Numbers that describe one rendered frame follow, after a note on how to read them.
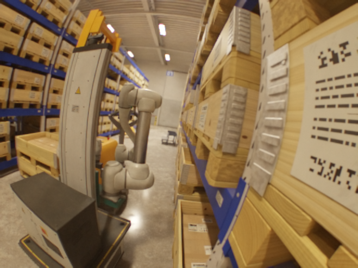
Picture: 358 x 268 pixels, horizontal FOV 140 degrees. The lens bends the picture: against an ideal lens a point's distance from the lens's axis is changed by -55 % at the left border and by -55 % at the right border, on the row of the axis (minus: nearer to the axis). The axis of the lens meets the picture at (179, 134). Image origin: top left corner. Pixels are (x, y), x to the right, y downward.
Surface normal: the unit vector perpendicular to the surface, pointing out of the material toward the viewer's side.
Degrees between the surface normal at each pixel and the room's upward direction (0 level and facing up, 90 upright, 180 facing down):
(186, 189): 90
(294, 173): 90
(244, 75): 90
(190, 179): 90
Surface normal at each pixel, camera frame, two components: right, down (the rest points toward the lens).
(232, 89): 0.00, 0.11
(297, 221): -0.99, -0.17
